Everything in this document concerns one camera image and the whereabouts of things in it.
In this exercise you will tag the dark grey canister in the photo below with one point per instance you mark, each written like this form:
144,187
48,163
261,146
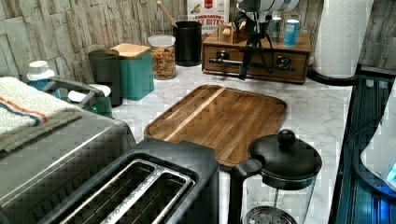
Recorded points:
105,66

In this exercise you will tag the white paper towel roll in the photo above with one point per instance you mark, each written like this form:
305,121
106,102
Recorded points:
341,32

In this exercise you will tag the black glass French press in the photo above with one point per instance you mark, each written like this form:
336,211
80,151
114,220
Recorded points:
275,184

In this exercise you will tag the wooden cutting board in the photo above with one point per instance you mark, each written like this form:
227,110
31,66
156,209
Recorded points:
222,118

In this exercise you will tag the small white lidded green container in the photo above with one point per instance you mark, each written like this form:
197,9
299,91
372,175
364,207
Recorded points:
101,104

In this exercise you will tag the teal canister with wooden lid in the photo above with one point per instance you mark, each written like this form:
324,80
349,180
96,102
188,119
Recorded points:
136,72

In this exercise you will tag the metal drawer handle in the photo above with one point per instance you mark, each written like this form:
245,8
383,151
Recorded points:
278,62

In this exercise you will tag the black utensil holder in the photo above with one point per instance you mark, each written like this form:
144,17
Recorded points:
188,45

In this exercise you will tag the striped folded towel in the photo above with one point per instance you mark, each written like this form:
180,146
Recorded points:
26,113

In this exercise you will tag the cinnamon oat bites cereal box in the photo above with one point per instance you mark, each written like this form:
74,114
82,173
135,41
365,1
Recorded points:
210,13

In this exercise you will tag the clear jar of colourful cereal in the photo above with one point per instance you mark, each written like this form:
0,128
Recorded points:
163,56

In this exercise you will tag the silver toaster oven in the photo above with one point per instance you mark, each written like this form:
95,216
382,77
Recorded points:
38,175

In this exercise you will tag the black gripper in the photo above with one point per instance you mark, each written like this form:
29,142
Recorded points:
254,25

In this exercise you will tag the wooden drawer chest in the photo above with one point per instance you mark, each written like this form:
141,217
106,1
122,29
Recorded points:
300,55

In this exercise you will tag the wooden spoon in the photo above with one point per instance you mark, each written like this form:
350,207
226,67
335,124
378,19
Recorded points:
166,13

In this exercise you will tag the white blue supplement bottle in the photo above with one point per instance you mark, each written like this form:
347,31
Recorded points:
39,74

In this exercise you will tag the wooden tea organizer tray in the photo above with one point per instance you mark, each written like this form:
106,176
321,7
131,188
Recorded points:
227,34

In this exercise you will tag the grey cylindrical can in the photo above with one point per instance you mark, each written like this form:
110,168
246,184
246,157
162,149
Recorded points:
274,28

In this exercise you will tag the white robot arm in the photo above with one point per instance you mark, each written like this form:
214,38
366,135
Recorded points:
265,5

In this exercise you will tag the blue white can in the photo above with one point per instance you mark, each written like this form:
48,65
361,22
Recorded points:
291,33

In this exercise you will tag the black silver toaster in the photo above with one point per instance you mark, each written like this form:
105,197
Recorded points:
155,182

